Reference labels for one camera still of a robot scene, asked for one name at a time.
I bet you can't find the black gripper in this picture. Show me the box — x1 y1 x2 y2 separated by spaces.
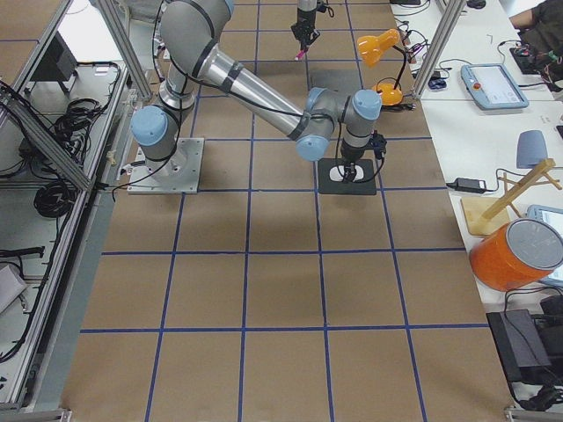
290 22 319 54
341 157 357 183

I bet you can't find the white computer mouse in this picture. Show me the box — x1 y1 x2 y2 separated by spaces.
329 165 365 182

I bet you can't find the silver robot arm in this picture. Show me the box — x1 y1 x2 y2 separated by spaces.
290 0 320 60
131 1 385 187

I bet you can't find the black mousepad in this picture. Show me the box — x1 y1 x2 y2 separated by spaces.
318 158 377 195

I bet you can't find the orange desk lamp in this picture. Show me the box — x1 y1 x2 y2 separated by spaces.
356 29 406 106

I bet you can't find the black power adapter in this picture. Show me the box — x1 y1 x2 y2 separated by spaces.
456 178 486 193

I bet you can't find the wooden stand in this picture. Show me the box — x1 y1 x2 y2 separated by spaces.
461 158 562 236

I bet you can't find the blue teach pendant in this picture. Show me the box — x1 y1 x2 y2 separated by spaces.
460 63 529 111

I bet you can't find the orange cylinder container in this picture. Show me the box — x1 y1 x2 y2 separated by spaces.
469 218 562 291

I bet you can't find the black box on desk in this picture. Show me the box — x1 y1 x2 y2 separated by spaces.
486 309 551 385

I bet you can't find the grey aluminium frame post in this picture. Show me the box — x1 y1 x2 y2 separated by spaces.
412 0 465 100

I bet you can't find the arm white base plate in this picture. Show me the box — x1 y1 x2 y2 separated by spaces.
127 137 205 194

